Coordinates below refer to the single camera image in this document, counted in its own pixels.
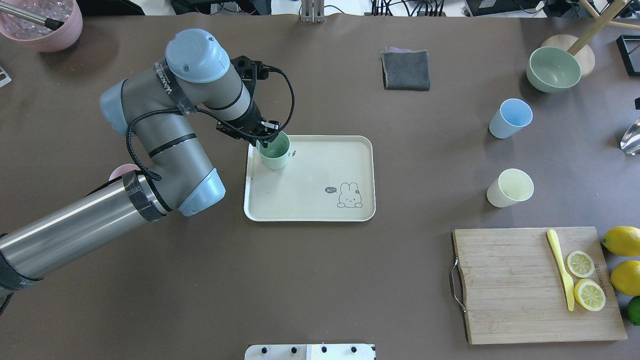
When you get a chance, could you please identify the lemon half slice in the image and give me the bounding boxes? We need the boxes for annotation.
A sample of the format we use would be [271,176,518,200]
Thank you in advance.
[573,278,606,312]
[566,250,595,279]

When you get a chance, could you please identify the lemon half slice lower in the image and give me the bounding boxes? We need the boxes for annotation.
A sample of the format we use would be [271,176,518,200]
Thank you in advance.
[573,278,606,312]

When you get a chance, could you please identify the pink bowl with ice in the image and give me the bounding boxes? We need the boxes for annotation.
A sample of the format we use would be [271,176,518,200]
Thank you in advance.
[0,0,83,53]

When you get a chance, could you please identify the wooden mug tree stand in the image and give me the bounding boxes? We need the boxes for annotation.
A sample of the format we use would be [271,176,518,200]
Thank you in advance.
[541,0,639,79]

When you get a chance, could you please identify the metal muddler in bowl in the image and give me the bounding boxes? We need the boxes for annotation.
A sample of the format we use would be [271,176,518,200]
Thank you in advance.
[0,1,65,31]

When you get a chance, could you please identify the blue plastic cup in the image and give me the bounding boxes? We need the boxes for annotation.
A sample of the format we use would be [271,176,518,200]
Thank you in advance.
[488,98,533,139]

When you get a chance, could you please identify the lemon half slice upper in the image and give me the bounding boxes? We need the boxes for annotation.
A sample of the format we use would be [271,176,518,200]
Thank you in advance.
[566,250,595,279]

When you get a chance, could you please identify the whole yellow lemon lower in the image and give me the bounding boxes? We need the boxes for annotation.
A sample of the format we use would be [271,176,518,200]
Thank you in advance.
[610,260,640,297]

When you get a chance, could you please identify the whole yellow lemon upper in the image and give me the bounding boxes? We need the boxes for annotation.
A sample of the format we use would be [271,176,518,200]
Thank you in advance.
[601,226,640,256]

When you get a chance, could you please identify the cream rabbit serving tray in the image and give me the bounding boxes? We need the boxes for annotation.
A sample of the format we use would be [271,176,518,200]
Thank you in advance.
[243,135,377,223]

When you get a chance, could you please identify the metal ice scoop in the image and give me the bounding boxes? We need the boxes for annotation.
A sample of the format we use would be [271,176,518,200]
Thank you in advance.
[619,118,640,156]

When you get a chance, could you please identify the green plastic cup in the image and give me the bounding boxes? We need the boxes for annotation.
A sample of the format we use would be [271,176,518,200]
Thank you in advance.
[256,131,291,171]

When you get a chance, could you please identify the cream yellow plastic cup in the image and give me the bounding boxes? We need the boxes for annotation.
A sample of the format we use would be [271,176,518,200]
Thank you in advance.
[486,168,535,208]

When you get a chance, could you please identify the whole yellow lemon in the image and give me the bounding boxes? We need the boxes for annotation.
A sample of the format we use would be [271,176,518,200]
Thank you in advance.
[610,260,640,297]
[601,226,640,256]

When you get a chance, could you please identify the folded grey cloth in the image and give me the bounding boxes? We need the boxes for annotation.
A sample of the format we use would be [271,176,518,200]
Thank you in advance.
[381,47,431,91]

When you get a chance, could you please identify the green lime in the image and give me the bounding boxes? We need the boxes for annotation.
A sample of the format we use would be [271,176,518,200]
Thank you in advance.
[626,296,640,326]

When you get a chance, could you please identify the green ceramic bowl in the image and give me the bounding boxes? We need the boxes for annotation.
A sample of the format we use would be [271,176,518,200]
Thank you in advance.
[526,47,582,94]

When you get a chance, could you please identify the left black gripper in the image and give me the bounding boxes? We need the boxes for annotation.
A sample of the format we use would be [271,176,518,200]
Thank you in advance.
[215,55,281,149]

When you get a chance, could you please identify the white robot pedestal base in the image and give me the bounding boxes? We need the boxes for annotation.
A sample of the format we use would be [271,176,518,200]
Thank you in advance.
[244,342,377,360]

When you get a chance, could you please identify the pink plastic cup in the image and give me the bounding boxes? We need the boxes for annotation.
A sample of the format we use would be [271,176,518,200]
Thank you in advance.
[109,163,140,181]

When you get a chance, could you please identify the aluminium frame post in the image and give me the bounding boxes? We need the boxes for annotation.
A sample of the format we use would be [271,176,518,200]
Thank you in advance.
[300,0,325,24]

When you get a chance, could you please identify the bamboo cutting board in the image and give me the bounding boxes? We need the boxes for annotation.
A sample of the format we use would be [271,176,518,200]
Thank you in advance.
[452,227,627,346]

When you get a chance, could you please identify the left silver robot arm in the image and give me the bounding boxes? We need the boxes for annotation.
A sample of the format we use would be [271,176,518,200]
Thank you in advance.
[1,28,289,310]

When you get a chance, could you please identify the yellow plastic knife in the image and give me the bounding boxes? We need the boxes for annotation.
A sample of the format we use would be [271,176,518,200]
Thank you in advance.
[546,228,576,312]

